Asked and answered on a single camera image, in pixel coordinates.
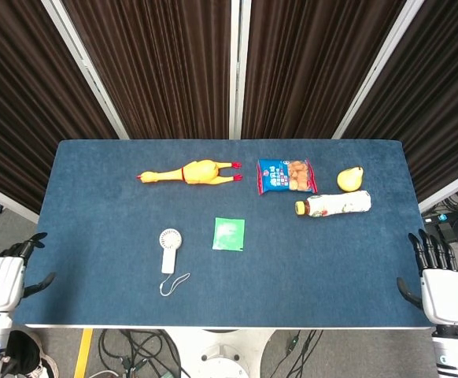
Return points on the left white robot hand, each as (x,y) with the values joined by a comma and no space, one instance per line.
(1,281)

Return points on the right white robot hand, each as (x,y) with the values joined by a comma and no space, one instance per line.
(445,295)

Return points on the white handheld fan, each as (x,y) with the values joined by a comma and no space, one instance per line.
(169,260)

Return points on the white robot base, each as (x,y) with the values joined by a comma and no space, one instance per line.
(221,354)

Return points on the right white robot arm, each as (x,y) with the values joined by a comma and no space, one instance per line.
(453,350)

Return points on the black and white shoe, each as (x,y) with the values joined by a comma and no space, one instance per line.
(28,356)

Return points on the yellow floor tape strip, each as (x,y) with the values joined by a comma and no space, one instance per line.
(83,352)

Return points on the white labelled drink bottle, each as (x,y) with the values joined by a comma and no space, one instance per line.
(339,204)

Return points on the yellow pear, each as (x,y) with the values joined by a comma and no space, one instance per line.
(349,180)

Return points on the blue table cloth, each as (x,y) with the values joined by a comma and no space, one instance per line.
(292,267)

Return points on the brown pleated partition panel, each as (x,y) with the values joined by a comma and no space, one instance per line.
(20,98)
(162,67)
(315,67)
(437,98)

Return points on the blue snack bag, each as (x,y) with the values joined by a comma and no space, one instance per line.
(286,176)

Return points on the green sachet packet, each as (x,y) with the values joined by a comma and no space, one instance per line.
(229,234)

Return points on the yellow rubber chicken toy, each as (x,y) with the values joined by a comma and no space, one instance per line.
(199,172)

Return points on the white partition post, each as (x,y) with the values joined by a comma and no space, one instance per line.
(378,67)
(238,67)
(83,67)

